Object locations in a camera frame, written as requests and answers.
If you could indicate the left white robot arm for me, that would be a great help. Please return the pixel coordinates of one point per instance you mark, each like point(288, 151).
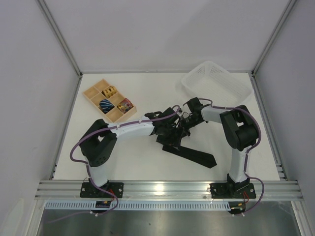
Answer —
point(99, 141)

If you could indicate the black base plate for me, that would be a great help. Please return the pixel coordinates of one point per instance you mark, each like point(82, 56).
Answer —
point(227, 190)
point(89, 191)

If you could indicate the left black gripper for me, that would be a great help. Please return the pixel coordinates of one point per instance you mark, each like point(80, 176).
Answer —
point(173, 137)

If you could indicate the blue striped rolled tie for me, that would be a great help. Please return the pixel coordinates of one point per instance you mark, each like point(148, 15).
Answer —
point(106, 106)

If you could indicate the yellow patterned rolled tie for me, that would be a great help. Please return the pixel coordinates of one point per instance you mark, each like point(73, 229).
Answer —
point(109, 91)

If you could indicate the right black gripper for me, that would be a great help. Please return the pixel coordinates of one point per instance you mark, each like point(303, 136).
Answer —
point(183, 123)

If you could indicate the aluminium mounting rail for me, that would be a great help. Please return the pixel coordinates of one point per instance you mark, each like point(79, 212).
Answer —
point(168, 190)

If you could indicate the white slotted cable duct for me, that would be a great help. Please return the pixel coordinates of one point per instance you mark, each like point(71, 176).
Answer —
point(144, 205)

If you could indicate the wooden compartment box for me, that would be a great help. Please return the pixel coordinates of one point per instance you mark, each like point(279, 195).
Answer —
point(94, 96)

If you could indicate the colourful dotted rolled tie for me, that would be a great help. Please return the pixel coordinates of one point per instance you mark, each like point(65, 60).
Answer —
point(125, 105)

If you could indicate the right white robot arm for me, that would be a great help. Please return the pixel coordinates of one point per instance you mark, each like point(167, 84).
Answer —
point(242, 133)

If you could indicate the black necktie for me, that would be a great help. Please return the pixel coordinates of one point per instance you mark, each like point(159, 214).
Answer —
point(201, 158)

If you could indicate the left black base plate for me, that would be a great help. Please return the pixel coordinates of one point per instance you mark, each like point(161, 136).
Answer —
point(89, 191)

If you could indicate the white plastic basket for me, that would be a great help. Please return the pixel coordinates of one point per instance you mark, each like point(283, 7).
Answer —
point(211, 81)

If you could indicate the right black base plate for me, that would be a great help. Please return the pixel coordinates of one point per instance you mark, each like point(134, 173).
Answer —
point(227, 190)

